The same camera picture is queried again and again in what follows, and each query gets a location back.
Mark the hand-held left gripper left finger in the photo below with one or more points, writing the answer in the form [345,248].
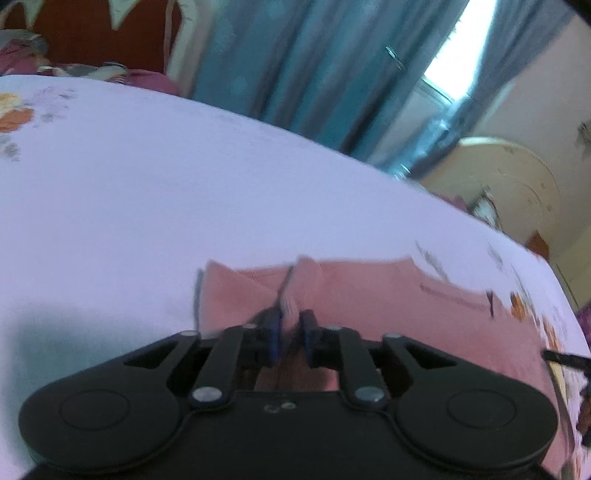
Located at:
[275,341]

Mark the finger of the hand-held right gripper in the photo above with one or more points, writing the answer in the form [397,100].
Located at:
[565,359]

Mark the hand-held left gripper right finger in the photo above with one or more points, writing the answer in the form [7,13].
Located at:
[305,344]

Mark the pink long-sleeved sweater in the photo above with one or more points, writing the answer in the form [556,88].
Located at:
[369,304]

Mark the pile of grey and pink clothes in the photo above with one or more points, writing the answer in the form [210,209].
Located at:
[23,53]

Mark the orange patterned cushion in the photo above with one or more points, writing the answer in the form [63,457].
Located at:
[538,242]

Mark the floral white cushion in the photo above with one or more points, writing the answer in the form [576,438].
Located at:
[484,206]

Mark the cream rounded headboard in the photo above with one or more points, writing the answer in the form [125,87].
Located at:
[508,184]

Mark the floral white bed sheet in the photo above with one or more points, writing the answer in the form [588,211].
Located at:
[138,184]

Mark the narrow blue curtain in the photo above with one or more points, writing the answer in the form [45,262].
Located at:
[485,92]

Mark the wide blue curtain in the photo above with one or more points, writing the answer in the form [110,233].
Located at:
[314,60]

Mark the window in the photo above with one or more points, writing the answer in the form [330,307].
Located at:
[455,50]

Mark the red headboard with white trim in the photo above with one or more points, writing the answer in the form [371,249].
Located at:
[92,32]

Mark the wall lamp with glass shades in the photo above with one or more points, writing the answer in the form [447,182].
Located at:
[584,134]

